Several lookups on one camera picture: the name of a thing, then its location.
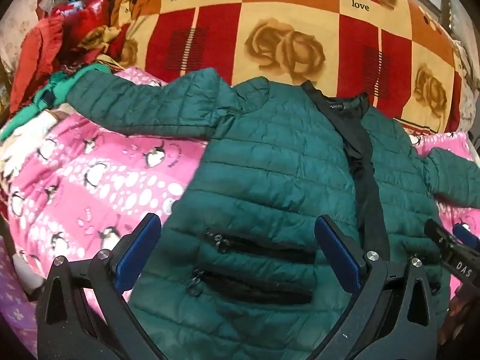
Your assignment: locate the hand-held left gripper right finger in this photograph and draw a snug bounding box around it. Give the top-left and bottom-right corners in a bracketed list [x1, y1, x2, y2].
[314, 214, 439, 360]

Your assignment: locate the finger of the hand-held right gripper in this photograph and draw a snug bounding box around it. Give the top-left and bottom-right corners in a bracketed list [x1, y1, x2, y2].
[452, 223, 480, 250]
[424, 219, 461, 253]

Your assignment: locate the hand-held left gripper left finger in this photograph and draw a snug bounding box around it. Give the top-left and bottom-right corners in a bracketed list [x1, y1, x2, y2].
[35, 212, 166, 360]

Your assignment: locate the dark green puffer jacket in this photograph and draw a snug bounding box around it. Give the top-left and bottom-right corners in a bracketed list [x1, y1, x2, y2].
[65, 67, 480, 360]

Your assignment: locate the person's right hand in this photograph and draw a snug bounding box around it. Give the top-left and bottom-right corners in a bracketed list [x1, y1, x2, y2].
[437, 286, 480, 349]

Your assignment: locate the pink penguin blanket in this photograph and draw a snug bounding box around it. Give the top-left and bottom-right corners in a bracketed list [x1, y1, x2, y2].
[0, 67, 480, 308]

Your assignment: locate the pink floral sheet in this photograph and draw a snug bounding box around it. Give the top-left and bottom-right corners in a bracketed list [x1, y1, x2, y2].
[0, 247, 43, 360]

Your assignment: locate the white lace cloth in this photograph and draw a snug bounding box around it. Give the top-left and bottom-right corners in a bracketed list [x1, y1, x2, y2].
[450, 37, 480, 133]

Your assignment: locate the bright green garment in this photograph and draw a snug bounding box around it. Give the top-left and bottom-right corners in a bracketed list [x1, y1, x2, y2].
[0, 63, 113, 137]

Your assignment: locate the red garment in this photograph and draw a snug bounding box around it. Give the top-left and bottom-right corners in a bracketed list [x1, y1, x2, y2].
[9, 14, 67, 115]

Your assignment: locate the rose checkered blanket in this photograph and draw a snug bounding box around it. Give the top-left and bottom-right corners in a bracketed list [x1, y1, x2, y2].
[109, 0, 466, 136]

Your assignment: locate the shiny red bag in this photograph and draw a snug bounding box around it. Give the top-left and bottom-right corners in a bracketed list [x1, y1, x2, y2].
[62, 0, 118, 47]

